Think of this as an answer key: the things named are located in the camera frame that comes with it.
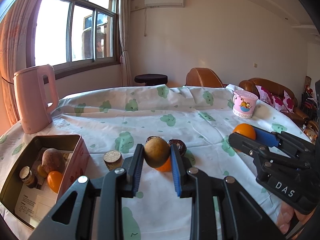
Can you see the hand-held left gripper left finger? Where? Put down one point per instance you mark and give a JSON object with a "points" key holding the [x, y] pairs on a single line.
{"points": [[136, 170]]}

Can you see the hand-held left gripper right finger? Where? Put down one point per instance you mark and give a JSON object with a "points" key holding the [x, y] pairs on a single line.
{"points": [[176, 172]]}

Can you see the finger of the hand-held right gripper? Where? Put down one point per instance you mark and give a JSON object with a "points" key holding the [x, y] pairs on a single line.
{"points": [[242, 142], [267, 137]]}

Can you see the small smooth orange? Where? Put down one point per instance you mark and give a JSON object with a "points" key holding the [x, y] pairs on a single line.
{"points": [[243, 130], [55, 181]]}

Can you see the large orange mandarin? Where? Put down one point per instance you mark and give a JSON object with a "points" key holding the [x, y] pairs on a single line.
{"points": [[165, 166]]}

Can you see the short sugarcane piece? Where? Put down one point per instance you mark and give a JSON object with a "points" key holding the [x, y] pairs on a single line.
{"points": [[112, 158], [28, 180]]}

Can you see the small olive-brown fruit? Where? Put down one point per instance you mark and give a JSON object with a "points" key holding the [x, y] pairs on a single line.
{"points": [[42, 171], [156, 152]]}

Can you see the pink tin box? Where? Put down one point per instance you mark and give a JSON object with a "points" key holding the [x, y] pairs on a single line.
{"points": [[75, 165]]}

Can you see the brown round fruit with stem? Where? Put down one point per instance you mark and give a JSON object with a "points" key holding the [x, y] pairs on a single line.
{"points": [[53, 160]]}

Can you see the person's right hand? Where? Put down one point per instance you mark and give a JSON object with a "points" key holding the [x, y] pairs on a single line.
{"points": [[285, 217]]}

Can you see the pink cartoon cup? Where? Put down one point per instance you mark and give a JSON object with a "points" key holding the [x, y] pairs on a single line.
{"points": [[243, 105]]}

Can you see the pink floral pillow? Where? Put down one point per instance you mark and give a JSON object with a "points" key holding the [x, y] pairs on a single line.
{"points": [[265, 93], [285, 102]]}

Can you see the cluttered dark shelf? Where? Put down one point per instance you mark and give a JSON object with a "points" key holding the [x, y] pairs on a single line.
{"points": [[307, 100]]}

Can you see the brown leather sofa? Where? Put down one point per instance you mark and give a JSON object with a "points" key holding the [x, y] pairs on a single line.
{"points": [[250, 85]]}

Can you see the cloud-print white tablecloth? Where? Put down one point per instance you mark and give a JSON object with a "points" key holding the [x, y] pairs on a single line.
{"points": [[150, 105]]}

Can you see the dark round stool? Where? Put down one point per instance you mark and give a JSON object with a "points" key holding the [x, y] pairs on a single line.
{"points": [[150, 78]]}

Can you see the white paper leaflet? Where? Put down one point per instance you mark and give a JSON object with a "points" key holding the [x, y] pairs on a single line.
{"points": [[37, 205]]}

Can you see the pink electric kettle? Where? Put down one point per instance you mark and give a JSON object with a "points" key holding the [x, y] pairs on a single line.
{"points": [[32, 100]]}

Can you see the narrow tied beige curtain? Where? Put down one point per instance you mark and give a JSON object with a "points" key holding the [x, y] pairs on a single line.
{"points": [[125, 30]]}

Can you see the sliding glass window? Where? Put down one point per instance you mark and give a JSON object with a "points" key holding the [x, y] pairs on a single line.
{"points": [[55, 30]]}

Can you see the white air conditioner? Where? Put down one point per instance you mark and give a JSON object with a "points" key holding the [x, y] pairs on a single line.
{"points": [[162, 0]]}

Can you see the wide pink curtain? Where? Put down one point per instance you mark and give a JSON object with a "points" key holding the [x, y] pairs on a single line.
{"points": [[12, 55]]}

